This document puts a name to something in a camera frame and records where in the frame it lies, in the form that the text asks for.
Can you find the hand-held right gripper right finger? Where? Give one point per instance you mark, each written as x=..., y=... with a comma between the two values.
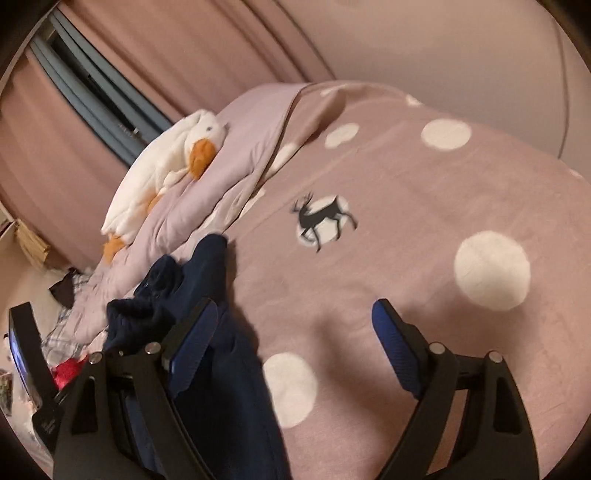
x=392, y=339

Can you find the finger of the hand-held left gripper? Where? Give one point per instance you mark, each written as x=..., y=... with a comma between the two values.
x=28, y=357

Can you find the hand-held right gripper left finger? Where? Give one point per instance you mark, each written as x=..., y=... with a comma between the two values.
x=194, y=344

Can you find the navy fleece garment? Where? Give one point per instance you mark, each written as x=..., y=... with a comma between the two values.
x=240, y=415

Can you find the grey plaid cloth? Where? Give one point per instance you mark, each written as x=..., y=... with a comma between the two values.
x=57, y=334

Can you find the red cloth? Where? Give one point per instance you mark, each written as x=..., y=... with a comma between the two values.
x=67, y=371

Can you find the dark cloth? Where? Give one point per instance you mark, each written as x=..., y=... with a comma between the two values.
x=64, y=288

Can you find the pale yellow cloth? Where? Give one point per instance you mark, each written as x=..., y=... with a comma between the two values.
x=31, y=242

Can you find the pink polka dot bed sheet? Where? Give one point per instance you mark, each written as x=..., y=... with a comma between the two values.
x=415, y=194

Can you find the white duck plush toy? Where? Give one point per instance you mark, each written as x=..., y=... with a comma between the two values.
x=157, y=157

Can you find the lilac quilt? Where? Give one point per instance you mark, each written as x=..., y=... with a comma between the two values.
x=240, y=152

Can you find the pink curtain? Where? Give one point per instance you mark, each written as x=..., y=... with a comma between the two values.
x=184, y=46
x=46, y=152

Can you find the window with blue frame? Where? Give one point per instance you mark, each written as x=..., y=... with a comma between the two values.
x=92, y=87

